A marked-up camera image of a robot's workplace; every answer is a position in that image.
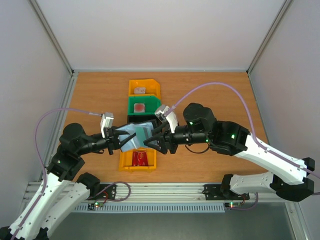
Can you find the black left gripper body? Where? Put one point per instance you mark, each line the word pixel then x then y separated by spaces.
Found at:
pixel 111 141

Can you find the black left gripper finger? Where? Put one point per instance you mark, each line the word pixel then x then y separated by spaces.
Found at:
pixel 123 134
pixel 131 144

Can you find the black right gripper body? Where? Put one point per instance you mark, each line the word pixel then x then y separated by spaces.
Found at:
pixel 167 141

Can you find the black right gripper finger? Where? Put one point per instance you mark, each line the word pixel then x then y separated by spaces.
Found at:
pixel 159 129
pixel 156 142

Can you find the teal credit card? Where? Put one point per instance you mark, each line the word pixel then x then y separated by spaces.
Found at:
pixel 142 133

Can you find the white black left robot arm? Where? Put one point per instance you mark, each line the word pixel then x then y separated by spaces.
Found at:
pixel 45 213

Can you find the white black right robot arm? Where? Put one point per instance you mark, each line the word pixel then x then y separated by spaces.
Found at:
pixel 286 176

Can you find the red card in bin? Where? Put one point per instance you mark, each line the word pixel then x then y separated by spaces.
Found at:
pixel 139 158

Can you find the white red-circle cards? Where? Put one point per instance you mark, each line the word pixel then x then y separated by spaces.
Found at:
pixel 139 108

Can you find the beige patterned cards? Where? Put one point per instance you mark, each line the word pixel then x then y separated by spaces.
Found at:
pixel 139 90

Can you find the near yellow plastic bin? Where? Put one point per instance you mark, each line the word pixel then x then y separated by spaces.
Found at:
pixel 126 159

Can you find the yellow plastic bin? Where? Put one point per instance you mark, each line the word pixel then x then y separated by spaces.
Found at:
pixel 126 159
pixel 150 86

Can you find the black plastic bin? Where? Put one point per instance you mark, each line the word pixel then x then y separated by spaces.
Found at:
pixel 142 118

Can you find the green plastic bin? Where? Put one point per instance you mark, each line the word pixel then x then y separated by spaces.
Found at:
pixel 150 102

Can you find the far yellow plastic bin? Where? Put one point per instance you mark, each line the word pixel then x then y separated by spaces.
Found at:
pixel 150 86

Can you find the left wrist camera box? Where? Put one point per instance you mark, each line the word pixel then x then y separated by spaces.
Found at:
pixel 106 122

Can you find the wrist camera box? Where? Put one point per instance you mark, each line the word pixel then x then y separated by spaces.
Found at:
pixel 106 122
pixel 165 114

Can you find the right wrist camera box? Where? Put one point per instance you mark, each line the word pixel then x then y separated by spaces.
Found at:
pixel 165 114

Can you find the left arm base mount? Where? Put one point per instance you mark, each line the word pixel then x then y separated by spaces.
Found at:
pixel 105 191

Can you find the aluminium front rail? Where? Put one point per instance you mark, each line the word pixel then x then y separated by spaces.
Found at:
pixel 156 193

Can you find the slotted grey cable duct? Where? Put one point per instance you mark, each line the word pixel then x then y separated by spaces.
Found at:
pixel 139 208

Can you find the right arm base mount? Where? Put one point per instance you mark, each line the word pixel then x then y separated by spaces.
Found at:
pixel 214 192

